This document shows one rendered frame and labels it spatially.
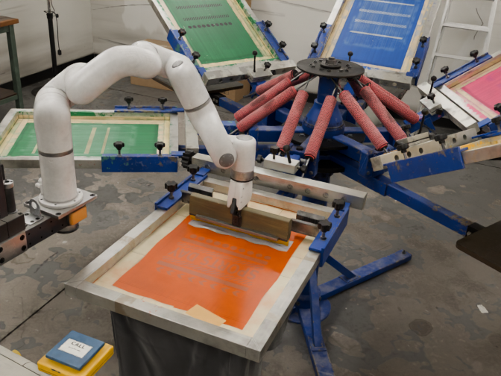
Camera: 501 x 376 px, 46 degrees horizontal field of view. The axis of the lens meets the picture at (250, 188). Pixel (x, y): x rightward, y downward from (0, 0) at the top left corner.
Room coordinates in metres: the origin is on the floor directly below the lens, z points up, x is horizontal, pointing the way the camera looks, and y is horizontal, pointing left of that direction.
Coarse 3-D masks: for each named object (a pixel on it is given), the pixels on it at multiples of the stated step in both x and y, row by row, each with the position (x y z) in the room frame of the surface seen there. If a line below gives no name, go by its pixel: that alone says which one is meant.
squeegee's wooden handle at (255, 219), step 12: (192, 192) 1.75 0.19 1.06; (192, 204) 1.73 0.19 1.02; (204, 204) 1.71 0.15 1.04; (216, 204) 1.69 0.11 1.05; (216, 216) 1.69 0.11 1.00; (228, 216) 1.68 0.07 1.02; (252, 216) 1.65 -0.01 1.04; (264, 216) 1.63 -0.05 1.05; (276, 216) 1.63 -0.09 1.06; (252, 228) 1.64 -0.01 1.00; (264, 228) 1.63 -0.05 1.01; (276, 228) 1.61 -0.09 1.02; (288, 228) 1.60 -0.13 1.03
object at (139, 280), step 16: (160, 240) 1.60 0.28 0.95; (176, 240) 1.61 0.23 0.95; (224, 240) 1.63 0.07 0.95; (160, 256) 1.51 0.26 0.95; (128, 272) 1.42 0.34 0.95; (144, 272) 1.42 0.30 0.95; (128, 288) 1.34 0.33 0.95; (144, 288) 1.35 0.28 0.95; (160, 288) 1.35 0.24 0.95; (176, 288) 1.36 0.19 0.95
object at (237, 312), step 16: (240, 240) 1.63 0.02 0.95; (288, 256) 1.56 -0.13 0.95; (272, 272) 1.46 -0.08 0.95; (192, 288) 1.36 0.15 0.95; (208, 288) 1.37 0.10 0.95; (256, 288) 1.38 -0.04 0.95; (176, 304) 1.28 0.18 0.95; (192, 304) 1.29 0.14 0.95; (208, 304) 1.29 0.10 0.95; (224, 304) 1.30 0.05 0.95; (240, 304) 1.30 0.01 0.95; (256, 304) 1.30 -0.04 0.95; (240, 320) 1.23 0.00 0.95
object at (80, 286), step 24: (264, 192) 1.91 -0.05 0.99; (168, 216) 1.74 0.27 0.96; (120, 240) 1.53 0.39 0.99; (96, 264) 1.40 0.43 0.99; (312, 264) 1.47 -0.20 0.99; (72, 288) 1.29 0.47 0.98; (96, 288) 1.29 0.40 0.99; (288, 288) 1.34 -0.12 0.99; (120, 312) 1.23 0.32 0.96; (144, 312) 1.20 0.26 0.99; (168, 312) 1.21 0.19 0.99; (288, 312) 1.27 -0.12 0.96; (192, 336) 1.15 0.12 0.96; (216, 336) 1.13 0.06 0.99; (240, 336) 1.13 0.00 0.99; (264, 336) 1.14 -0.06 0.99
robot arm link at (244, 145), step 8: (232, 136) 1.69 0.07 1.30; (240, 136) 1.69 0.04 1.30; (248, 136) 1.69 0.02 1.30; (240, 144) 1.65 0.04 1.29; (248, 144) 1.65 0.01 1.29; (208, 152) 1.65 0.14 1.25; (240, 152) 1.64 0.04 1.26; (248, 152) 1.65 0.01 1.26; (240, 160) 1.64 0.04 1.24; (248, 160) 1.65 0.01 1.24; (232, 168) 1.66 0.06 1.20; (240, 168) 1.64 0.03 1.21; (248, 168) 1.65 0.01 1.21
